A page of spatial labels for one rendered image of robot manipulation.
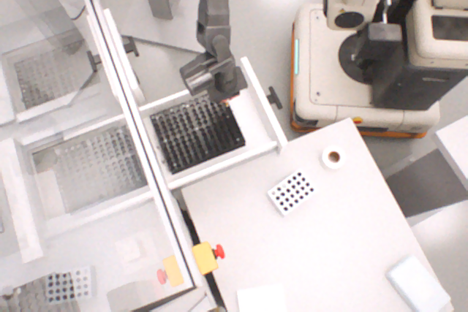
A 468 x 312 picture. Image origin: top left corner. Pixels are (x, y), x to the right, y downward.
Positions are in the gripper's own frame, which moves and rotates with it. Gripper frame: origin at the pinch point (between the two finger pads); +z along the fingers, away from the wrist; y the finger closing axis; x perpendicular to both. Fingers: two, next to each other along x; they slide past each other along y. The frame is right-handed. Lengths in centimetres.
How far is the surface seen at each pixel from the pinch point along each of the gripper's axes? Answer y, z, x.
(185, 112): -11.8, 4.7, 2.3
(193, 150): -13.4, 8.2, -8.2
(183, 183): -18.8, 7.0, -16.3
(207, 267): -20.0, 5.1, -39.3
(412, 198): 65, 69, -40
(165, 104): -16.5, 7.2, 7.8
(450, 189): 65, 40, -43
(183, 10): 7, 87, 100
